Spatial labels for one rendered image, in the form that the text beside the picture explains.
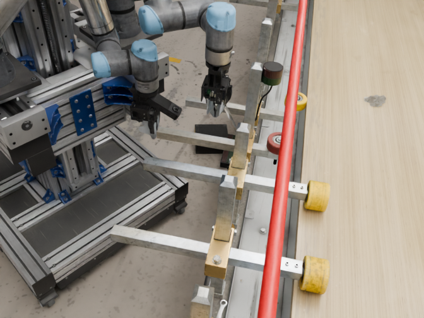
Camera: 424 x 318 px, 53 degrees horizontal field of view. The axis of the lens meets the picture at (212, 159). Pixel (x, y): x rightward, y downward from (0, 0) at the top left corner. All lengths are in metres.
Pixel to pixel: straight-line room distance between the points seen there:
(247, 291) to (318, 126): 0.60
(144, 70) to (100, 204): 0.97
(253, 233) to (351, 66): 0.82
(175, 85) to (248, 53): 0.76
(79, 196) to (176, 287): 0.63
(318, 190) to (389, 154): 0.39
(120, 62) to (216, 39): 0.31
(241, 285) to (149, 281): 0.80
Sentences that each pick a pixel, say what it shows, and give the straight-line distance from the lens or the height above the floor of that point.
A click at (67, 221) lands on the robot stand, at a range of 2.10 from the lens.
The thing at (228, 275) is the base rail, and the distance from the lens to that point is 1.30.
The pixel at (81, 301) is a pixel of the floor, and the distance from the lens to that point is 2.10.
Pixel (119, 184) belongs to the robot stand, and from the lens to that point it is 2.20.
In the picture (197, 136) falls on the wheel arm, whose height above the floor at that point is 0.86.
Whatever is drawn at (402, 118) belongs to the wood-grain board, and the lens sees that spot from 1.67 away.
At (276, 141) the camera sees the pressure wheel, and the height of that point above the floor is 0.90.
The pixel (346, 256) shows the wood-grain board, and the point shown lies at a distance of 1.17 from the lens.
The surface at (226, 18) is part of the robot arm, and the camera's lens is 1.13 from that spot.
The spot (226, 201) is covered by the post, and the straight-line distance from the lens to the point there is 0.92.
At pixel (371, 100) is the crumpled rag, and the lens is 1.69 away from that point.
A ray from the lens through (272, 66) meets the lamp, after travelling 1.30.
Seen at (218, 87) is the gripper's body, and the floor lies 1.12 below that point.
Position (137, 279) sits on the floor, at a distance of 2.11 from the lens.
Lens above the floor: 1.82
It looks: 44 degrees down
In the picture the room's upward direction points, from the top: 4 degrees clockwise
